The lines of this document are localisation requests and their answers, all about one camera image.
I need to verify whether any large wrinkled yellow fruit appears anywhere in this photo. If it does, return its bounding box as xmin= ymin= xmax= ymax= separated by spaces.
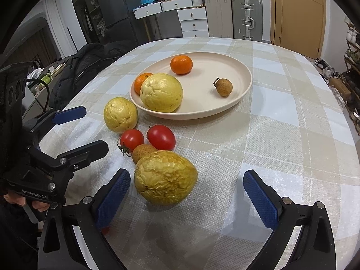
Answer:
xmin=134 ymin=150 xmax=198 ymax=205

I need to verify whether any wooden shoe rack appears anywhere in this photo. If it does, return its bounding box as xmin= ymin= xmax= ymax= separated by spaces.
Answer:
xmin=342 ymin=20 xmax=360 ymax=135

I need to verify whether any orange mandarin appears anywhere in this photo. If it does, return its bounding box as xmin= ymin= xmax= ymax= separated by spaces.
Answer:
xmin=133 ymin=73 xmax=155 ymax=95
xmin=170 ymin=55 xmax=193 ymax=75

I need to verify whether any white desk with drawers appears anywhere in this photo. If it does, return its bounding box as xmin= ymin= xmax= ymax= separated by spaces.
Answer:
xmin=133 ymin=0 xmax=210 ymax=38

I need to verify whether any black puffer jacket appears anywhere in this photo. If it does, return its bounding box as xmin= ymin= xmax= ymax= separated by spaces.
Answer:
xmin=48 ymin=41 xmax=135 ymax=113

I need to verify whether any silver suitcase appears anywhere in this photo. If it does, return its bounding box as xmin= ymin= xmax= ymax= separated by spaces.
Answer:
xmin=231 ymin=0 xmax=263 ymax=41

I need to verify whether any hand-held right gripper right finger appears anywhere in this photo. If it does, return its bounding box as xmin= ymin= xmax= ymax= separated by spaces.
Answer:
xmin=243 ymin=169 xmax=336 ymax=270

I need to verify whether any dark grey refrigerator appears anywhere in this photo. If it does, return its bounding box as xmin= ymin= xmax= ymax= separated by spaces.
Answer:
xmin=96 ymin=0 xmax=148 ymax=45

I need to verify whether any person's left forearm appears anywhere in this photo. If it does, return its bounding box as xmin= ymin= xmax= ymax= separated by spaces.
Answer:
xmin=0 ymin=202 xmax=43 ymax=270

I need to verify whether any small wrinkled yellow fruit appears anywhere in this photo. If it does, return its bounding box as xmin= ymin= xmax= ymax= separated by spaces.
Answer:
xmin=103 ymin=97 xmax=138 ymax=133

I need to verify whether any beige checkered tablecloth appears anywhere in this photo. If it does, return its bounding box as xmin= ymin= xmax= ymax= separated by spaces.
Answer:
xmin=38 ymin=37 xmax=356 ymax=270

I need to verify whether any person's left hand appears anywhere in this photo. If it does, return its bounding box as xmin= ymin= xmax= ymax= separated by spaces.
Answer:
xmin=3 ymin=193 xmax=52 ymax=213

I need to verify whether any row of colourful shoes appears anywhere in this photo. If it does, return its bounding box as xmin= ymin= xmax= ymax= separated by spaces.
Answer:
xmin=344 ymin=17 xmax=360 ymax=62

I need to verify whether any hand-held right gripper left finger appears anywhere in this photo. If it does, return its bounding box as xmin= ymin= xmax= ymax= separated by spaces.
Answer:
xmin=38 ymin=169 xmax=131 ymax=270

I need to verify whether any tall dark glass cabinet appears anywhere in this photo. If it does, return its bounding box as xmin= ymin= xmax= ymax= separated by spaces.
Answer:
xmin=67 ymin=0 xmax=110 ymax=44

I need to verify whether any brown cardboard carton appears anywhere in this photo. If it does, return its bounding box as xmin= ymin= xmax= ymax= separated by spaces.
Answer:
xmin=329 ymin=77 xmax=348 ymax=93

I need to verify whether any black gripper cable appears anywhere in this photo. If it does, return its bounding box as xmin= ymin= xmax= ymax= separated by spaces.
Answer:
xmin=27 ymin=79 xmax=50 ymax=110

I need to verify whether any cream round plate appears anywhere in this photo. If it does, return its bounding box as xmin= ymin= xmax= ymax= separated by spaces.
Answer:
xmin=129 ymin=51 xmax=253 ymax=120

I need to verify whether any wooden door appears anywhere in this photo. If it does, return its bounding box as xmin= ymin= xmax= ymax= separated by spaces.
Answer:
xmin=268 ymin=0 xmax=327 ymax=59

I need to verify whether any beige suitcase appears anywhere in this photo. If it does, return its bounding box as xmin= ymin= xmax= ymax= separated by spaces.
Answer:
xmin=203 ymin=0 xmax=234 ymax=38

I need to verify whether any pile of white sneakers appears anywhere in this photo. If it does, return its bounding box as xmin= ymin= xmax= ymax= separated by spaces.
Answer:
xmin=314 ymin=58 xmax=345 ymax=110

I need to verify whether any oval red tomato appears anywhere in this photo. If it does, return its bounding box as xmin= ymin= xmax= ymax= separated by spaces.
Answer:
xmin=147 ymin=124 xmax=176 ymax=151

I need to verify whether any smooth yellow fruit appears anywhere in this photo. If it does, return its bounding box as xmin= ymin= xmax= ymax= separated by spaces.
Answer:
xmin=140 ymin=73 xmax=184 ymax=113

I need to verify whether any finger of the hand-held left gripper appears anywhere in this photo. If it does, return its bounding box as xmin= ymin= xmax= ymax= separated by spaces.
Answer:
xmin=29 ymin=106 xmax=87 ymax=135
xmin=56 ymin=140 xmax=109 ymax=170

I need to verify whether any brown longan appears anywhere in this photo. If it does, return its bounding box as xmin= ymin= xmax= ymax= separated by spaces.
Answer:
xmin=213 ymin=77 xmax=233 ymax=97
xmin=132 ymin=143 xmax=157 ymax=165

